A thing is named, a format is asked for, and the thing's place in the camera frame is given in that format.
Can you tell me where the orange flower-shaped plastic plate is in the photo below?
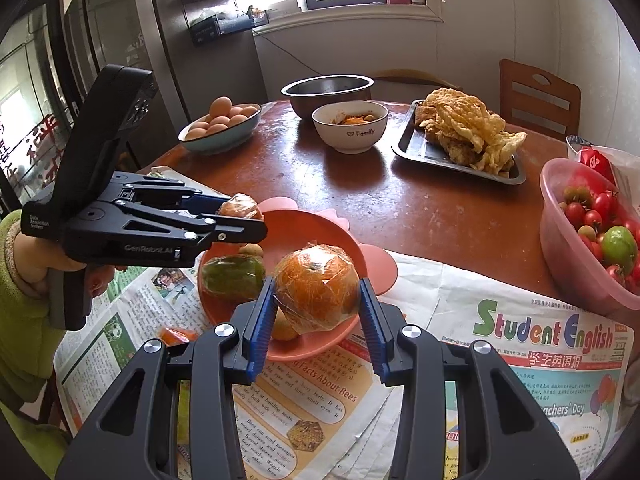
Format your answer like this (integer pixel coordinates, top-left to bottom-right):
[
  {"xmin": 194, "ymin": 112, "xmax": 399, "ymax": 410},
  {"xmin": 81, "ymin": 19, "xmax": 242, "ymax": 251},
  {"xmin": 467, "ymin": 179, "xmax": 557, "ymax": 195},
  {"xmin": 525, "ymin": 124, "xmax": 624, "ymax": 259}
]
[{"xmin": 197, "ymin": 196, "xmax": 399, "ymax": 363}]

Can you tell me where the curved wooden chair back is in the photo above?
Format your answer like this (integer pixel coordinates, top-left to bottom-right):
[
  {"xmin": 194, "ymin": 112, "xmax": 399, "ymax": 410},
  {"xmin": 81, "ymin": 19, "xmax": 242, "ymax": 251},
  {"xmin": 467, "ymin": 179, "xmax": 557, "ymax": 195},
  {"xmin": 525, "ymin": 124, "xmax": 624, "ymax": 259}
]
[{"xmin": 372, "ymin": 75, "xmax": 463, "ymax": 102}]

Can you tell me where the grey refrigerator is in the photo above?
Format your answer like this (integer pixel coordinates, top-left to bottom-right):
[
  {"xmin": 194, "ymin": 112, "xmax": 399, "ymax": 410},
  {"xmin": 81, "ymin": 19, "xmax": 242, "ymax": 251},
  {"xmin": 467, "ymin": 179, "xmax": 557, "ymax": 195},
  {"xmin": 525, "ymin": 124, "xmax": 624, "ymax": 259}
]
[{"xmin": 60, "ymin": 0, "xmax": 266, "ymax": 173}]

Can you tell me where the pink plastic basin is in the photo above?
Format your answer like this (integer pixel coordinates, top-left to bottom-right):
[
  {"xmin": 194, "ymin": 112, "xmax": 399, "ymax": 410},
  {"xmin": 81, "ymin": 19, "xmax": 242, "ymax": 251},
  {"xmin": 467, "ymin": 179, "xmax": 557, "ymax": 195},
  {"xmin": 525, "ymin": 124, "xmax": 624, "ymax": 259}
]
[{"xmin": 539, "ymin": 157, "xmax": 640, "ymax": 317}]

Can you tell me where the dark metal tray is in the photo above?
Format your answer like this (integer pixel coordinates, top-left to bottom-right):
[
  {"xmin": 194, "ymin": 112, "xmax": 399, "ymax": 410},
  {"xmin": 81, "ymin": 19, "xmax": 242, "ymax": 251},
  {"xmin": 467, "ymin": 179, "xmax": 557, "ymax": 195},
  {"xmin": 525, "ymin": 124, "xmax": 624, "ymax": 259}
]
[{"xmin": 391, "ymin": 99, "xmax": 527, "ymax": 186}]

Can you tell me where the white ceramic bowl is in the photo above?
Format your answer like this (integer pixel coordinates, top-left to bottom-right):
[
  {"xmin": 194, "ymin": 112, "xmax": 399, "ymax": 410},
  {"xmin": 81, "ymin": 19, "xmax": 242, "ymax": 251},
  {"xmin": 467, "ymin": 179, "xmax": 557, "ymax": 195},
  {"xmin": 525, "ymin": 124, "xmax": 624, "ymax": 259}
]
[{"xmin": 312, "ymin": 100, "xmax": 389, "ymax": 155}]

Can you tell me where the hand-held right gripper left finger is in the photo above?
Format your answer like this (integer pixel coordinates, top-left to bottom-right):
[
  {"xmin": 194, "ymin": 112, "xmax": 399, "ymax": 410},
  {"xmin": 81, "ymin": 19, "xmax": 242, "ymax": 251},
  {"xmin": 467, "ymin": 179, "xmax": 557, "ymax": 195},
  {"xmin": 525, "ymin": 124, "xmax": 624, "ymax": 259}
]
[{"xmin": 55, "ymin": 275, "xmax": 278, "ymax": 480}]

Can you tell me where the plastic-wrapped orange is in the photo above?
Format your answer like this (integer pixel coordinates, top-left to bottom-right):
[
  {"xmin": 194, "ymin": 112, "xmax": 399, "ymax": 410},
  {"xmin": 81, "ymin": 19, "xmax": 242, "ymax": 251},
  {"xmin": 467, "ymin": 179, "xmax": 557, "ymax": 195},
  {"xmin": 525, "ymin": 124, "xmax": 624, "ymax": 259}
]
[
  {"xmin": 217, "ymin": 193, "xmax": 264, "ymax": 222},
  {"xmin": 272, "ymin": 244, "xmax": 362, "ymax": 336},
  {"xmin": 157, "ymin": 326, "xmax": 201, "ymax": 348}
]

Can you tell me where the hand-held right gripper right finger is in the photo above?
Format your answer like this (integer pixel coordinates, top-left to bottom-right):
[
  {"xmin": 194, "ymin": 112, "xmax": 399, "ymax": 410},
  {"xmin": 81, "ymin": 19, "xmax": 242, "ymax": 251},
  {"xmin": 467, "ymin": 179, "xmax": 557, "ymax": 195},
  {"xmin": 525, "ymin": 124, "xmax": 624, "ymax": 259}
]
[{"xmin": 357, "ymin": 277, "xmax": 581, "ymax": 480}]

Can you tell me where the orange food in bowl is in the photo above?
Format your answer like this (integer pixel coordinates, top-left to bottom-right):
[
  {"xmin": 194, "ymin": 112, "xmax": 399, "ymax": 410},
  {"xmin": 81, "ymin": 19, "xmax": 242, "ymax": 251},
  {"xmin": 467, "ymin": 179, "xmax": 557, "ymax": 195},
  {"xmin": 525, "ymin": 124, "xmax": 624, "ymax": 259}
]
[{"xmin": 325, "ymin": 109, "xmax": 377, "ymax": 126}]

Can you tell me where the person's left forearm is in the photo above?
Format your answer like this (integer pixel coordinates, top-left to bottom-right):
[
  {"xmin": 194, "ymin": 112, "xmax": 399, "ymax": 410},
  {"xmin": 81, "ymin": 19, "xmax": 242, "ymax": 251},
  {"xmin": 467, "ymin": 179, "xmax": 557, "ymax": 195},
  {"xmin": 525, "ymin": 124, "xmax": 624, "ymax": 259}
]
[{"xmin": 0, "ymin": 209, "xmax": 71, "ymax": 407}]

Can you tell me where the white plastic bag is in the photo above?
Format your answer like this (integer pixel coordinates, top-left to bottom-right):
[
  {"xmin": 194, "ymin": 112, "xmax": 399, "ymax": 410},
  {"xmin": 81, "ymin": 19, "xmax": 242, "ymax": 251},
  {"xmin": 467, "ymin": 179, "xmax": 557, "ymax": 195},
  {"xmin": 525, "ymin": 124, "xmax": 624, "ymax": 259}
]
[{"xmin": 566, "ymin": 135, "xmax": 640, "ymax": 211}]

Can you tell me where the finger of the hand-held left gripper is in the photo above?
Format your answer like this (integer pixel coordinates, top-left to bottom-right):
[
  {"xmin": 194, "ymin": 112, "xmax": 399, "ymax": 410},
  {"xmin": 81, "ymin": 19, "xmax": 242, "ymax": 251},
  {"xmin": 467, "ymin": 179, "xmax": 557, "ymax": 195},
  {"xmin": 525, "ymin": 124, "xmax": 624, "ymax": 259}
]
[
  {"xmin": 117, "ymin": 199, "xmax": 269, "ymax": 252},
  {"xmin": 112, "ymin": 171, "xmax": 234, "ymax": 214}
]

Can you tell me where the red snack packet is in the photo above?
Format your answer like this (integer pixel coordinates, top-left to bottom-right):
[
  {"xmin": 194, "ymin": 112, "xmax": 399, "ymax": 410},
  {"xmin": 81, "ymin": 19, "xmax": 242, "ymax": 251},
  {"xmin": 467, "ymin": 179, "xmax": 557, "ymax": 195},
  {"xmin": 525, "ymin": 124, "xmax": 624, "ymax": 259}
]
[{"xmin": 575, "ymin": 144, "xmax": 618, "ymax": 186}]

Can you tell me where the wooden chair with handle hole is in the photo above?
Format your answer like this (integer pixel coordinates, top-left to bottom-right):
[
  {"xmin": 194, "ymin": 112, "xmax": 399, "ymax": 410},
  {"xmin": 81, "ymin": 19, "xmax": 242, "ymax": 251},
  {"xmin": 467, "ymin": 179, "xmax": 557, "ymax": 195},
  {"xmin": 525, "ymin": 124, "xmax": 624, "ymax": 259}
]
[{"xmin": 499, "ymin": 58, "xmax": 582, "ymax": 142}]

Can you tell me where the teal oval egg bowl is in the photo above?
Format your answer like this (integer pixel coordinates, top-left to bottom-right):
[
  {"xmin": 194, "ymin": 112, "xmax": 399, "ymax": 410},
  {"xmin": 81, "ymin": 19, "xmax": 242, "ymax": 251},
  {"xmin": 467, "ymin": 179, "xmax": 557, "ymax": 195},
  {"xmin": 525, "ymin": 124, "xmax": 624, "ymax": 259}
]
[{"xmin": 178, "ymin": 102, "xmax": 262, "ymax": 156}]

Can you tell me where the plastic-wrapped green fruit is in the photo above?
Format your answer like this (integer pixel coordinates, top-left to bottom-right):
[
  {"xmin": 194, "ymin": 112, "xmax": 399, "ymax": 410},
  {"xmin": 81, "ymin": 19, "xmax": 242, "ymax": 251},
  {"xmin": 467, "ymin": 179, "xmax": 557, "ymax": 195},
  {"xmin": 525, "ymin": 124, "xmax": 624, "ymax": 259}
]
[{"xmin": 201, "ymin": 255, "xmax": 267, "ymax": 302}]

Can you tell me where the person's left hand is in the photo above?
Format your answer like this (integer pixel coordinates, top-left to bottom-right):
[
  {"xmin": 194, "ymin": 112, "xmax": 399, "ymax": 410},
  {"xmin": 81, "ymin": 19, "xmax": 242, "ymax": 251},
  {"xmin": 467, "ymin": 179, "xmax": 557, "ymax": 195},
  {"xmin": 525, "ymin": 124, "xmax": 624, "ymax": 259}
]
[{"xmin": 12, "ymin": 232, "xmax": 119, "ymax": 306}]

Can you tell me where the pile of small red tomatoes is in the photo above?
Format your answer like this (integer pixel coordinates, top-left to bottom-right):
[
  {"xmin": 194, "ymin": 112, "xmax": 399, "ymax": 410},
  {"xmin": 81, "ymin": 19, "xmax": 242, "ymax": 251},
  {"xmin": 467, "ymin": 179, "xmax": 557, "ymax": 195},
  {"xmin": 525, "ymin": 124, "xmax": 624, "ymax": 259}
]
[{"xmin": 557, "ymin": 165, "xmax": 640, "ymax": 295}]

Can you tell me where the stainless steel bowl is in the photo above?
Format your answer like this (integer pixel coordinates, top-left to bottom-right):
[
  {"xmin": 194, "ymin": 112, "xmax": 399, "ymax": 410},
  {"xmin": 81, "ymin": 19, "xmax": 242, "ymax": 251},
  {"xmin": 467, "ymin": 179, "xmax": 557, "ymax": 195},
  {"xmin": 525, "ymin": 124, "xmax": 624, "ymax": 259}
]
[{"xmin": 281, "ymin": 74, "xmax": 375, "ymax": 121}]

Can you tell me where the green tomato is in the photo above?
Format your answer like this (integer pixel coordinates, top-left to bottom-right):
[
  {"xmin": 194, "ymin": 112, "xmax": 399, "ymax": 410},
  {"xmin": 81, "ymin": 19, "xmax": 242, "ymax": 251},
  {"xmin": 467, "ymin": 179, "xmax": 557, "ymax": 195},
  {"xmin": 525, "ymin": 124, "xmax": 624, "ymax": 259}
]
[{"xmin": 601, "ymin": 226, "xmax": 640, "ymax": 267}]

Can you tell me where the person's green top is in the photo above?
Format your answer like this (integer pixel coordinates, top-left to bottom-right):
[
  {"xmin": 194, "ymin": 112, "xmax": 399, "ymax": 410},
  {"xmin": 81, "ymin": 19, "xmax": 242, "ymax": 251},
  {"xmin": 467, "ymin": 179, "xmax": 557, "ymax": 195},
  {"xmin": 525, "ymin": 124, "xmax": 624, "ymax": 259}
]
[{"xmin": 0, "ymin": 405, "xmax": 72, "ymax": 479}]

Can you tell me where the black wall cable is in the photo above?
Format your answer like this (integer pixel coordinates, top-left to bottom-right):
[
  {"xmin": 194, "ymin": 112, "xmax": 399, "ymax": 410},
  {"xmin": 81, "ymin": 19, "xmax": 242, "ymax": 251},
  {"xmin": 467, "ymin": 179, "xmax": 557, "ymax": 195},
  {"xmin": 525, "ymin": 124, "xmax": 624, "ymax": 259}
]
[{"xmin": 252, "ymin": 29, "xmax": 326, "ymax": 83}]

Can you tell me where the black wire storage rack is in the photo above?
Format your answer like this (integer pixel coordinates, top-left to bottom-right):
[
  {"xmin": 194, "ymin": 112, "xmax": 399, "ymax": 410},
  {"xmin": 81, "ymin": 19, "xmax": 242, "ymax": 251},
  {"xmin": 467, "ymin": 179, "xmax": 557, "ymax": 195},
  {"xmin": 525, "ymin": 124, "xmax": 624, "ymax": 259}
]
[{"xmin": 172, "ymin": 0, "xmax": 271, "ymax": 47}]

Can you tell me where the glass door with red print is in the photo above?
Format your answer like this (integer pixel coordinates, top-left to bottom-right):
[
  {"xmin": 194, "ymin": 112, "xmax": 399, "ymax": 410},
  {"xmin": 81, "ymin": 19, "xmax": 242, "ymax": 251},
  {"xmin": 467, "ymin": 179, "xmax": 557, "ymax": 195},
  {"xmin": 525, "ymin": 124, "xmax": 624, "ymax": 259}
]
[{"xmin": 0, "ymin": 5, "xmax": 81, "ymax": 211}]

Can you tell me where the pile of brown eggs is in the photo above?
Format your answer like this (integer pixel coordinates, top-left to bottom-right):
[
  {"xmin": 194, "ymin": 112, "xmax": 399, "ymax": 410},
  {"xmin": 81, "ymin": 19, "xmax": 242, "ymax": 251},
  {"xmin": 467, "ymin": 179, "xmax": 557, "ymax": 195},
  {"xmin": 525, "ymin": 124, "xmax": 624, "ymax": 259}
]
[{"xmin": 184, "ymin": 96, "xmax": 258, "ymax": 142}]

